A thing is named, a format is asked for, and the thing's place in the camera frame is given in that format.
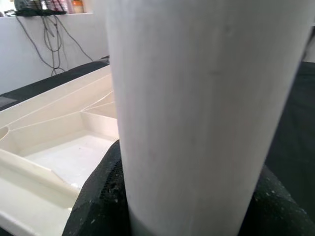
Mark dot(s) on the black table cloth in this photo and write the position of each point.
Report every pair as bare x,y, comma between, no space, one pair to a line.
300,123

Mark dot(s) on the orange jar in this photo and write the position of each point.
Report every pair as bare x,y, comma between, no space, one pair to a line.
78,5

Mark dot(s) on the white plastic table leg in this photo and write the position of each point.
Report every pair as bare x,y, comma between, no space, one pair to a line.
197,110

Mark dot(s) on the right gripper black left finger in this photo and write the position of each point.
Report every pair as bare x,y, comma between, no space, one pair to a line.
103,201

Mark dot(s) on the white plastic table top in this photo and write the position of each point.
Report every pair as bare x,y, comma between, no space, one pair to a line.
61,159

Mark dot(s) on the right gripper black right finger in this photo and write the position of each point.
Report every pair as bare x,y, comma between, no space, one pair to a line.
278,211

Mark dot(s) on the pink bottle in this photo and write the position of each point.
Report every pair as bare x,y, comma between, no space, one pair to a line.
69,5

